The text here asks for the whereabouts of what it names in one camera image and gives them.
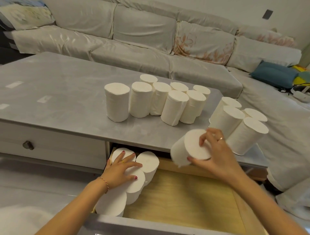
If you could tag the person's left hand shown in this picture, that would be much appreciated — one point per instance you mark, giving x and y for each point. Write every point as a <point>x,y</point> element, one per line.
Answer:
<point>116,174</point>

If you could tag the grey wall switch plate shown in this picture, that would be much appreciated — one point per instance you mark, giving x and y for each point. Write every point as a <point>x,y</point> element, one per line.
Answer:
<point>267,14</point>

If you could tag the floral print pillow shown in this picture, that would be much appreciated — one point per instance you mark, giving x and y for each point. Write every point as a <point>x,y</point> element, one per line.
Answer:
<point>266,36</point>

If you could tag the person's left thumb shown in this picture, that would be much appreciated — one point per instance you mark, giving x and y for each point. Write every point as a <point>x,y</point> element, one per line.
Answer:
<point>130,177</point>

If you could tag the cluster of white paper rolls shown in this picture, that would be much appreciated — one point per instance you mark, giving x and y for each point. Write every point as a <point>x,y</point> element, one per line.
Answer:
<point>169,104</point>

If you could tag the floral print blanket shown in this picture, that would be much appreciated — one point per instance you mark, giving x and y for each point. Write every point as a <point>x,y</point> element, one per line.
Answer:
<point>24,14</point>

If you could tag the yellow cloth item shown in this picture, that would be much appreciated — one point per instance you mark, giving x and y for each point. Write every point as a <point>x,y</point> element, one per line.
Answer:
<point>301,77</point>

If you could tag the person's left forearm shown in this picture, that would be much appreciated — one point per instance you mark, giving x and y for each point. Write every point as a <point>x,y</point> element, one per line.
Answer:
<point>75,208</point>

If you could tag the person's right forearm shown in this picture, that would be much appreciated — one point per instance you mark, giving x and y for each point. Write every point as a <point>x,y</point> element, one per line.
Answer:
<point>264,208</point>

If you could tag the white toilet paper roll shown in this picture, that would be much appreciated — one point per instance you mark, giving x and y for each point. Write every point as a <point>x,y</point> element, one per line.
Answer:
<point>256,114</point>
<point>135,186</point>
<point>247,138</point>
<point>230,102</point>
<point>118,152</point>
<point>184,147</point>
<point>227,121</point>
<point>149,162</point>
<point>111,203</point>

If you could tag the blue pillow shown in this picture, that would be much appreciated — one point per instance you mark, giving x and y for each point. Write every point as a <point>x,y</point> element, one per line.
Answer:
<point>273,75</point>

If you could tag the open wooden drawer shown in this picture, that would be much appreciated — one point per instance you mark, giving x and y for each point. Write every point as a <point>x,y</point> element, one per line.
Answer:
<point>189,196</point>

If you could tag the grey fabric sofa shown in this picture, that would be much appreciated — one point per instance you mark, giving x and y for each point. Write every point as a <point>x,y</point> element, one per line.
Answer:
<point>135,55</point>

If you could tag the white electronic device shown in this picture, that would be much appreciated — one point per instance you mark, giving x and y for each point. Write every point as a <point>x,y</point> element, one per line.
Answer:
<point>301,95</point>

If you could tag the closed white drawer front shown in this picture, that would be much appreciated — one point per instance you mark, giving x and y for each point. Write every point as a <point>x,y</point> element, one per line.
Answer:
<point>67,147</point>

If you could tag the person's right hand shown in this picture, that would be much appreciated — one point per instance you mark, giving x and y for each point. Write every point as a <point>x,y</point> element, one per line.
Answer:
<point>220,159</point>

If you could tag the person's left little finger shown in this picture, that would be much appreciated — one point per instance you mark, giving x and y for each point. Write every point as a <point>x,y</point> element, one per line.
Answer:
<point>109,163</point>

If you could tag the floral print cushion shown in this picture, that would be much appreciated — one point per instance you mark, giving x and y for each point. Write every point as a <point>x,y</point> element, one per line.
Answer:
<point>203,43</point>

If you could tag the grey coffee table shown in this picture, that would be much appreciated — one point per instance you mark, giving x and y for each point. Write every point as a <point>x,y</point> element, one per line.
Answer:
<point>60,96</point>

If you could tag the round metal drawer knob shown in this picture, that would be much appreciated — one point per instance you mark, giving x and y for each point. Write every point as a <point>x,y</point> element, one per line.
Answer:
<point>28,145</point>

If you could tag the grey sofa back cushion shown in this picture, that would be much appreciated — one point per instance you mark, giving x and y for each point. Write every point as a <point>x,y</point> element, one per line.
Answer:
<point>145,29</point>
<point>82,14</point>

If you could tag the person's right thumb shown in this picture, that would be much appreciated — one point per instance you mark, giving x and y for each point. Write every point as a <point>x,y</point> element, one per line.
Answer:
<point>197,162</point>

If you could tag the person's left middle finger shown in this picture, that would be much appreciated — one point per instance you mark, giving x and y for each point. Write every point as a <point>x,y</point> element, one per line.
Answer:
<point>128,159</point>

